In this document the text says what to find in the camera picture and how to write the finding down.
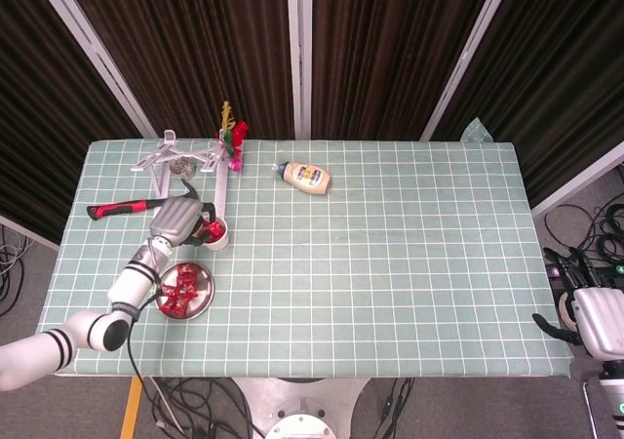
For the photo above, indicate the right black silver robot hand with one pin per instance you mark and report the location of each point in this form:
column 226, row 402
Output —
column 602, row 322

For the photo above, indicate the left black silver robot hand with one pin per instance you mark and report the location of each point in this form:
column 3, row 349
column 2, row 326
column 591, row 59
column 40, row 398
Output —
column 178, row 219

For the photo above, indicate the heap of red candies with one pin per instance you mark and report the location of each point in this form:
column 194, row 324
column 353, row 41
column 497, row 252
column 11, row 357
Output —
column 183, row 288

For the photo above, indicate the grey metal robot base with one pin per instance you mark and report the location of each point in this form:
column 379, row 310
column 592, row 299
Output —
column 297, row 400

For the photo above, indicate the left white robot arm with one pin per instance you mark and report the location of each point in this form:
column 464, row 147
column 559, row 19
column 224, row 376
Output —
column 131, row 283

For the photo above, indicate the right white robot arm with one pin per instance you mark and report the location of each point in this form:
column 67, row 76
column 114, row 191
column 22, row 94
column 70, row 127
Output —
column 614, row 400

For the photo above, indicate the white paper cup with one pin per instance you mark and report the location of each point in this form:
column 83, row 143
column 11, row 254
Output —
column 220, row 244

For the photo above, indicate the silver folding laptop stand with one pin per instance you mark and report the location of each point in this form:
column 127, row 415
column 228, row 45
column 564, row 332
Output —
column 163, row 185

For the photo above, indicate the white black sneaker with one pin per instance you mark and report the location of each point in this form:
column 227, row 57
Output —
column 565, row 307

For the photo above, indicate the red black claw hammer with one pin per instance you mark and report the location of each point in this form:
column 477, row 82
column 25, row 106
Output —
column 117, row 210

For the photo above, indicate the round metal plate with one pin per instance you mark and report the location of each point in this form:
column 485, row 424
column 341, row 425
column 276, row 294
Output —
column 205, row 292

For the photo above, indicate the colourful feather shuttlecock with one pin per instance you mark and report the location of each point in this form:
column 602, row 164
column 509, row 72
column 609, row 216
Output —
column 236, row 136

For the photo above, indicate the mayonnaise squeeze bottle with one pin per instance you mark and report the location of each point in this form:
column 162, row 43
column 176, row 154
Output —
column 307, row 178

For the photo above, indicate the white partition foot bar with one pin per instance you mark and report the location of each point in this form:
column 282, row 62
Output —
column 29, row 231
column 575, row 180

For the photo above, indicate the dark brown curtain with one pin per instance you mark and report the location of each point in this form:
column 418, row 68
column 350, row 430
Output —
column 380, row 44
column 195, row 44
column 560, row 68
column 29, row 92

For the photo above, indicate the yellow floor tape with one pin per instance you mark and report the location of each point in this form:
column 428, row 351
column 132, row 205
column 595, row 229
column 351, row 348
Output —
column 131, row 405

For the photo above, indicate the green checked tablecloth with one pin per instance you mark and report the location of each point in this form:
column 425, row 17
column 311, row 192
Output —
column 365, row 263

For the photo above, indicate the white partition post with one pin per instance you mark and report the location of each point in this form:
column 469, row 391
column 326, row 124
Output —
column 298, row 53
column 465, row 56
column 90, row 44

